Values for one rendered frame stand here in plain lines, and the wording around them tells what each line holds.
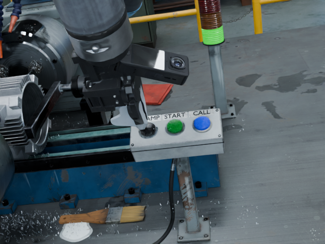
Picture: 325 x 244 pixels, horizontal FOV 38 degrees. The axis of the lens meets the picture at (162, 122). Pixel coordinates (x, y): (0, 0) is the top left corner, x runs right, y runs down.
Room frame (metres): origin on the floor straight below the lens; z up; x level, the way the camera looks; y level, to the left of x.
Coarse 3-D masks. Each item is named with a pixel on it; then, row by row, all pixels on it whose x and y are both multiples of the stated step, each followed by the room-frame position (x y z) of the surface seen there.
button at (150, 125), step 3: (150, 123) 0.77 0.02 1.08; (147, 126) 0.77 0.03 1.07; (150, 126) 0.76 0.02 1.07; (153, 126) 0.76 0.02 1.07; (144, 129) 0.76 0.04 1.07; (147, 129) 0.76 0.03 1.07; (150, 129) 0.76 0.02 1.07; (153, 129) 0.76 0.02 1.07; (141, 132) 0.76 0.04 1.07; (144, 132) 0.76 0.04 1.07; (147, 132) 0.75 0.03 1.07; (150, 132) 0.75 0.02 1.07; (153, 132) 0.75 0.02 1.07; (144, 135) 0.75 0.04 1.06; (147, 135) 0.75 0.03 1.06; (150, 135) 0.75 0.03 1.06
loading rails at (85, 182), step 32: (96, 128) 1.09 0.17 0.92; (128, 128) 1.07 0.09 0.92; (32, 160) 0.98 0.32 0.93; (64, 160) 0.96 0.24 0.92; (96, 160) 0.95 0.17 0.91; (128, 160) 0.94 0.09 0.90; (160, 160) 0.93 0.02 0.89; (192, 160) 0.92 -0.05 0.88; (32, 192) 0.98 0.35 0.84; (64, 192) 0.97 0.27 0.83; (96, 192) 0.96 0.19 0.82; (128, 192) 0.93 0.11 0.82; (160, 192) 0.93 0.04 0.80
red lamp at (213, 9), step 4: (200, 0) 1.26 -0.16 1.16; (204, 0) 1.25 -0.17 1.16; (208, 0) 1.25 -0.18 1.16; (212, 0) 1.25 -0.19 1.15; (216, 0) 1.25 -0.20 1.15; (200, 4) 1.26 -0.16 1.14; (204, 4) 1.25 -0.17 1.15; (208, 4) 1.25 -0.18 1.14; (212, 4) 1.25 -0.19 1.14; (216, 4) 1.25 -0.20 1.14; (220, 4) 1.27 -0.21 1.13; (200, 8) 1.26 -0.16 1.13; (204, 8) 1.25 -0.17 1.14; (208, 8) 1.25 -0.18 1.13; (212, 8) 1.25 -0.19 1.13; (216, 8) 1.25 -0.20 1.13; (220, 8) 1.26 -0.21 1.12; (200, 12) 1.27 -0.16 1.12; (204, 12) 1.25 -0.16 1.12; (208, 12) 1.25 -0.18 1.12; (212, 12) 1.25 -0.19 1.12
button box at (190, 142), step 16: (192, 112) 0.78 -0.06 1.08; (208, 112) 0.77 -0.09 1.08; (160, 128) 0.76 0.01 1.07; (192, 128) 0.75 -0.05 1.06; (208, 128) 0.74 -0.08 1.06; (144, 144) 0.74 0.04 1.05; (160, 144) 0.73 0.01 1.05; (176, 144) 0.73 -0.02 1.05; (192, 144) 0.73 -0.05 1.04; (208, 144) 0.72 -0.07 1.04; (144, 160) 0.76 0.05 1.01
